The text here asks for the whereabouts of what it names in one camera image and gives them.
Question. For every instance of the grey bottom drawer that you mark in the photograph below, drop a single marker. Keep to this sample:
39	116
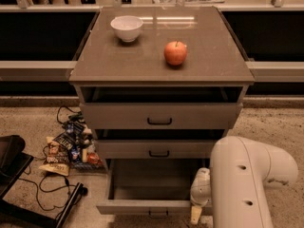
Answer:
157	188

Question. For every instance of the grey middle drawer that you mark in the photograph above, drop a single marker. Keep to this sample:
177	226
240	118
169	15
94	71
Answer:
138	149

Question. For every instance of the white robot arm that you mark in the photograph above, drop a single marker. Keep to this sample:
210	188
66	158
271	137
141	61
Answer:
235	182

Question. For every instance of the grey top drawer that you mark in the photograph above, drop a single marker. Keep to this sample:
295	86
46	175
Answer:
160	116

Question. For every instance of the grey drawer cabinet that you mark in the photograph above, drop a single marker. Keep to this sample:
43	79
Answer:
112	71

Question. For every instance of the grey drawer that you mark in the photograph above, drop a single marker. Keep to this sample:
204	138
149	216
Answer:
157	188
160	116
138	149

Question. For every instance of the red apple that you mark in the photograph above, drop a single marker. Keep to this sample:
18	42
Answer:
175	53

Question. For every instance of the white ceramic bowl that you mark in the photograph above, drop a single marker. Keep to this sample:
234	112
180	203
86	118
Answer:
127	28

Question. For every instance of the pile of snack packets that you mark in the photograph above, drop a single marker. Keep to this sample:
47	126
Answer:
73	148

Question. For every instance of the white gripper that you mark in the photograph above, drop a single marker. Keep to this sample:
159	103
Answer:
199	188

